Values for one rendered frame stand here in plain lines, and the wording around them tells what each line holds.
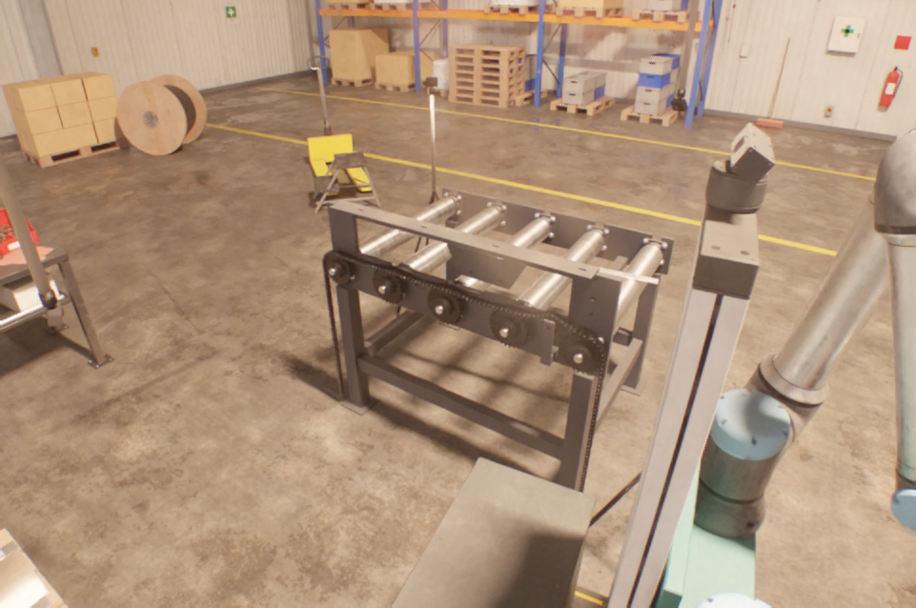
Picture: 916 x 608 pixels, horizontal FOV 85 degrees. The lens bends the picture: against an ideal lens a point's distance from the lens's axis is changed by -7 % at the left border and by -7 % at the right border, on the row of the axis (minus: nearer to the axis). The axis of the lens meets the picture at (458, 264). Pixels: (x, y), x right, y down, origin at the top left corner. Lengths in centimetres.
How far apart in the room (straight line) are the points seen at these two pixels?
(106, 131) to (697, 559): 876
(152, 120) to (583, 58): 767
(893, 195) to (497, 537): 109
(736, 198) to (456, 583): 102
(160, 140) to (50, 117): 145
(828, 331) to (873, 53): 956
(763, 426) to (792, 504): 175
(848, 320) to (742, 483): 38
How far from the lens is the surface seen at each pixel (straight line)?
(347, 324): 271
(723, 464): 124
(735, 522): 133
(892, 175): 101
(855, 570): 285
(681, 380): 70
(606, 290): 188
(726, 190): 73
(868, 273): 117
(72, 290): 368
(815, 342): 125
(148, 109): 833
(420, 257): 247
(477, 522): 147
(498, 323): 205
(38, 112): 884
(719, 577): 129
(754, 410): 124
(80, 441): 339
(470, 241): 201
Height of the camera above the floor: 203
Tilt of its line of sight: 28 degrees down
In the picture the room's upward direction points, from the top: straight up
